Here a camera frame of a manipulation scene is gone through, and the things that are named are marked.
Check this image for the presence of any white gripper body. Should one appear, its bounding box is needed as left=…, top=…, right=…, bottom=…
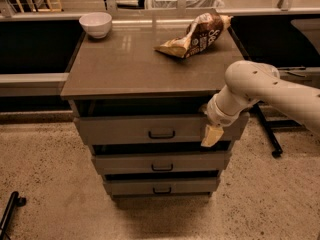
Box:
left=205, top=95, right=239, bottom=127

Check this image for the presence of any grey top drawer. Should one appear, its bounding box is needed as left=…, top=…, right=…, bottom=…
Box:
left=73, top=111, right=250, bottom=145

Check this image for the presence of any grey drawer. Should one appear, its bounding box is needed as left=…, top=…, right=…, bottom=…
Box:
left=92, top=151, right=231, bottom=175
left=73, top=111, right=250, bottom=145
left=104, top=177, right=219, bottom=196

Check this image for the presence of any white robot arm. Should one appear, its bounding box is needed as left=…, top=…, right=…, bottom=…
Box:
left=201, top=60, right=320, bottom=147

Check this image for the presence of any grey middle drawer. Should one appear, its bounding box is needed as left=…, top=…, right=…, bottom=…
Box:
left=92, top=151, right=231, bottom=175

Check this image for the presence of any grey drawer cabinet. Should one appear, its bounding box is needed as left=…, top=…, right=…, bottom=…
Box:
left=61, top=15, right=249, bottom=184

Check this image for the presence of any grey bottom drawer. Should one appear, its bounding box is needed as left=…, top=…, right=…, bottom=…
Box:
left=104, top=177, right=219, bottom=196

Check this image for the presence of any black metal stand leg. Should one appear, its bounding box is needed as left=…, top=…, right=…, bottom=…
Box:
left=253, top=104, right=283, bottom=158

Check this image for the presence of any brown snack bag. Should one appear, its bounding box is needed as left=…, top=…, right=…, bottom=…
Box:
left=154, top=13, right=232, bottom=58

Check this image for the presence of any white ceramic bowl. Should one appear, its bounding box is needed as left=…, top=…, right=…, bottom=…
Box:
left=79, top=12, right=112, bottom=39

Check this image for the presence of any black pole lower left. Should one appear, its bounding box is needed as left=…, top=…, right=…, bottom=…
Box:
left=0, top=191, right=26, bottom=240

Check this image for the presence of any white wire basket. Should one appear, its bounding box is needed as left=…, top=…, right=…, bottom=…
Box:
left=145, top=0, right=225, bottom=10

